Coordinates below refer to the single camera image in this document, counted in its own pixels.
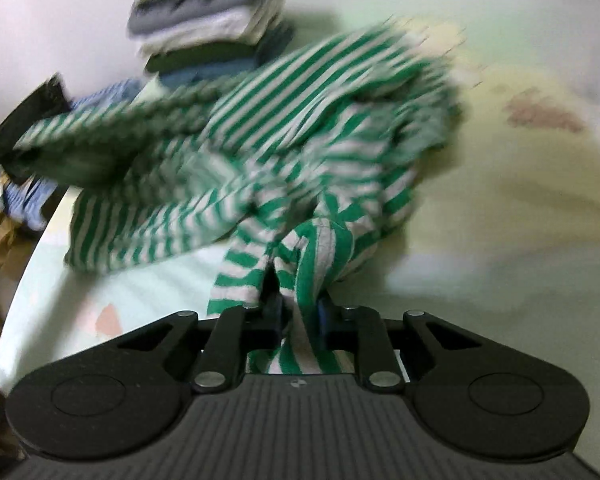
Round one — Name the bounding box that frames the dark green folded garment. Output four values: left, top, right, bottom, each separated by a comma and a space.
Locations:
145, 35, 296, 73

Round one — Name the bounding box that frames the blue white patterned cloth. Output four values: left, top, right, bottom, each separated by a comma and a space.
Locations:
0, 80, 146, 231

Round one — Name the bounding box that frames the bear printed bed sheet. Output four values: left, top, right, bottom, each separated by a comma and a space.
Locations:
0, 10, 600, 411

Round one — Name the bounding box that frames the blue folded garment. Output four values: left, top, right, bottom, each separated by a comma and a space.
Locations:
157, 55, 261, 88

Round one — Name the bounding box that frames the green white striped shirt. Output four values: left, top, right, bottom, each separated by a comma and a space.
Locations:
12, 22, 463, 376

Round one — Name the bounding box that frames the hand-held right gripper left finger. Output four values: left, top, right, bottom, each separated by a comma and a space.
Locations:
115, 265, 286, 395

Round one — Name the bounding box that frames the grey folded sweater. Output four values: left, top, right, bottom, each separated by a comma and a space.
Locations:
127, 0, 286, 36

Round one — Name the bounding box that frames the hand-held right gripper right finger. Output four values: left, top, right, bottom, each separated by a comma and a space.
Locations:
317, 295, 483, 395

